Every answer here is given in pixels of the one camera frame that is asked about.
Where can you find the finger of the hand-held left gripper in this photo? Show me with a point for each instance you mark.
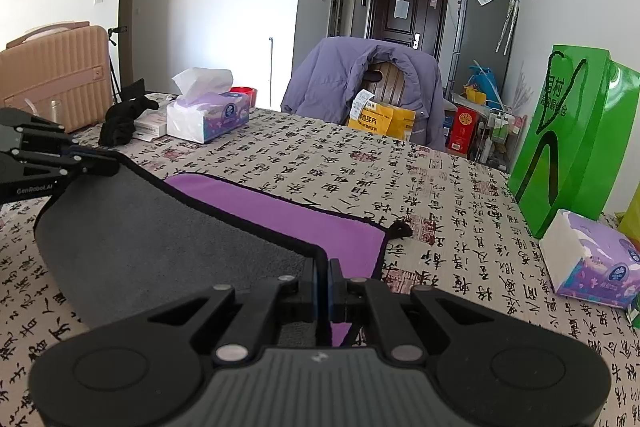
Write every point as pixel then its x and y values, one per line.
pixel 35 127
pixel 93 166

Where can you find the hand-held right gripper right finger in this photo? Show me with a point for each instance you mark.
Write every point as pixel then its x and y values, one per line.
pixel 334 289

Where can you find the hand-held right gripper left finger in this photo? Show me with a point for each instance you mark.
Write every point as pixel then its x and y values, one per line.
pixel 311 289

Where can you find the purple and grey towel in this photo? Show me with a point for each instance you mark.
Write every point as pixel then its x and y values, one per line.
pixel 150 232

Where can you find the black cloth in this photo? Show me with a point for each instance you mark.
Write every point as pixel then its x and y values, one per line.
pixel 120 122

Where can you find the pink suitcase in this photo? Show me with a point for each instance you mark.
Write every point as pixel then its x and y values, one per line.
pixel 55 77

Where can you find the white flat box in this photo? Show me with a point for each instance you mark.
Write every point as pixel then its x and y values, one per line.
pixel 150 127

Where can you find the black tripod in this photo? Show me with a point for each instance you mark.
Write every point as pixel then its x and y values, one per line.
pixel 114 72

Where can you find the purple tissue pack with tissue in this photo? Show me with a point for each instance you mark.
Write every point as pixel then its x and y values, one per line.
pixel 210 117

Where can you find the red basin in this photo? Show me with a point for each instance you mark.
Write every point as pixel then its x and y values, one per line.
pixel 245 94

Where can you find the yellow paper bag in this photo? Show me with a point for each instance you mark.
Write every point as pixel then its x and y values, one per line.
pixel 385 119

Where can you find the red box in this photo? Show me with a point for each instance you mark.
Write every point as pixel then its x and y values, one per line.
pixel 462 132

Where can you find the purple jacket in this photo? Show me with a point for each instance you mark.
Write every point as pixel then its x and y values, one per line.
pixel 320 82

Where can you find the wooden chair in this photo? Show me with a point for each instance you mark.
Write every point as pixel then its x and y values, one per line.
pixel 390 82

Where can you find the white storage cart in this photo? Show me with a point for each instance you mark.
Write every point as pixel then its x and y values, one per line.
pixel 500 132

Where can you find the blue plastic bag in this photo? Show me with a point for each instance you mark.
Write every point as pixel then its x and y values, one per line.
pixel 486 79

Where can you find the dark brown door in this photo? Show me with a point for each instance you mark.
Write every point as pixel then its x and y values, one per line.
pixel 385 7

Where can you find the green shopping bag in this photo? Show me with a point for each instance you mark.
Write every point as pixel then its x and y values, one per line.
pixel 575 132

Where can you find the grey refrigerator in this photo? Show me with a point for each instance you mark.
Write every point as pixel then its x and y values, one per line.
pixel 475 37

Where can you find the white paper sheet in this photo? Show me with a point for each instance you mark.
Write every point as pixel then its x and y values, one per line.
pixel 402 8

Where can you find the white umbrella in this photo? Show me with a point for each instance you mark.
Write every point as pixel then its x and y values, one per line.
pixel 507 22

